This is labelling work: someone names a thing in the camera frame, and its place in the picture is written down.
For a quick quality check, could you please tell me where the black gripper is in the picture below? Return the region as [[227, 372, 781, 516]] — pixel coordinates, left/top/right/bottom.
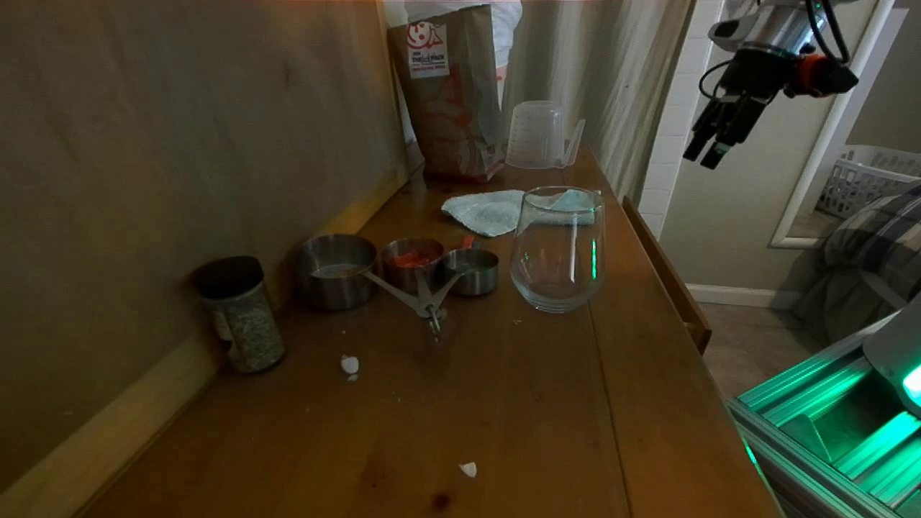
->
[[680, 40, 807, 175]]

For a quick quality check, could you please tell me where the light blue towel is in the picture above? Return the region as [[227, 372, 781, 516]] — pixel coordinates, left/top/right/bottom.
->
[[437, 185, 607, 243]]

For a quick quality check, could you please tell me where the beige curtain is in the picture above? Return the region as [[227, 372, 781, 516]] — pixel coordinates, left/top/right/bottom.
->
[[513, 0, 697, 224]]

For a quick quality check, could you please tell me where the white laundry basket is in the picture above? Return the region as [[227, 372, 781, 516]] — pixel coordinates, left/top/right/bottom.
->
[[813, 140, 921, 224]]

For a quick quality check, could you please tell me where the translucent plastic measuring pitcher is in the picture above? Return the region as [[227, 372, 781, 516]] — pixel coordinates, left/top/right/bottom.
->
[[503, 97, 589, 175]]

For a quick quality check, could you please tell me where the plaid blanket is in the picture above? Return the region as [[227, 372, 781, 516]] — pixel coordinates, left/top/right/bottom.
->
[[791, 185, 921, 340]]

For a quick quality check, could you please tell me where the clear glass tumbler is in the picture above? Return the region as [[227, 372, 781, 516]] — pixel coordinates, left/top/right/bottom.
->
[[507, 182, 611, 317]]

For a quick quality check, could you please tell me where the brown paper bag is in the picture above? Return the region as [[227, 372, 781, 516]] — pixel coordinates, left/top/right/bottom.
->
[[382, 4, 513, 185]]

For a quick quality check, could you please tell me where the small metal measuring cup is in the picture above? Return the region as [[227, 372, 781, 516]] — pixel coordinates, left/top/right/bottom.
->
[[428, 245, 503, 320]]

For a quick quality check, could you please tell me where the aluminium profile robot stand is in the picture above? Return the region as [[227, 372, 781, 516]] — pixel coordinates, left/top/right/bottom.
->
[[725, 313, 921, 518]]

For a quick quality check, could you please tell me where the medium metal measuring cup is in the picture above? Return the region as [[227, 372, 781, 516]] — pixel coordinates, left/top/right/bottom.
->
[[379, 235, 453, 320]]

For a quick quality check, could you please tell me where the pine wooden dresser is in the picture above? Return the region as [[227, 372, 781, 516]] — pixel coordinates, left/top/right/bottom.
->
[[81, 155, 785, 518]]

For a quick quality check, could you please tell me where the large metal measuring cup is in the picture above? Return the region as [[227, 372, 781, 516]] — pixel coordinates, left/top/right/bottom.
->
[[293, 230, 437, 317]]

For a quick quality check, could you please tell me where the white door frame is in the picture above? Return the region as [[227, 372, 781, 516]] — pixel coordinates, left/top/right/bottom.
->
[[769, 0, 913, 253]]

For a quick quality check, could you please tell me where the wrist camera with orange mount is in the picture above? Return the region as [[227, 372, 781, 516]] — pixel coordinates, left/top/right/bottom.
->
[[785, 45, 863, 100]]

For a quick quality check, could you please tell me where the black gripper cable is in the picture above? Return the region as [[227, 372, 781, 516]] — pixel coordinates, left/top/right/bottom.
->
[[697, 0, 857, 103]]

